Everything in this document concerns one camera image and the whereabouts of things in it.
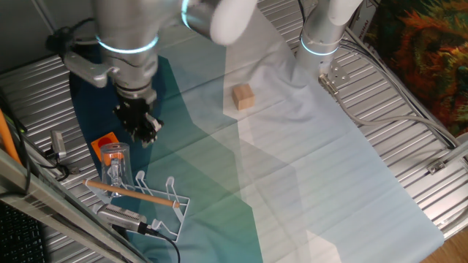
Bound robot base cable bundle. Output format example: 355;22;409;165
338;27;460;149

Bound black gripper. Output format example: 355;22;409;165
113;97;165;149

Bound wooden rack rod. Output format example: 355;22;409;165
82;178;181;209

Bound wooden cube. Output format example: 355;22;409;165
232;83;256;111

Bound white wire cup rack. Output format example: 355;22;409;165
86;169;191;243

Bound orange emergency stop button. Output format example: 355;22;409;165
90;131;125;167

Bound small metal bracket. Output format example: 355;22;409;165
426;159;446;175

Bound clear glass mug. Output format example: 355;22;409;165
99;142;135;198

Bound silver finned camera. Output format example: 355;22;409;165
95;203;160;237

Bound black keyboard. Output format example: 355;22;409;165
0;202;47;263

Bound black camera cable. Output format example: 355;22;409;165
146;226;182;263

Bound colourful patterned cloth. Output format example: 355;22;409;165
365;0;468;138

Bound metal base mounting plate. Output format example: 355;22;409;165
321;60;350;83

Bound blue green white tablecloth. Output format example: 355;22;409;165
69;0;445;263

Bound cardboard box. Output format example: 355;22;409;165
349;0;378;43

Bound orange pole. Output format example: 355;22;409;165
0;109;21;165

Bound aluminium frame bar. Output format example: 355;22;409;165
0;148;151;263

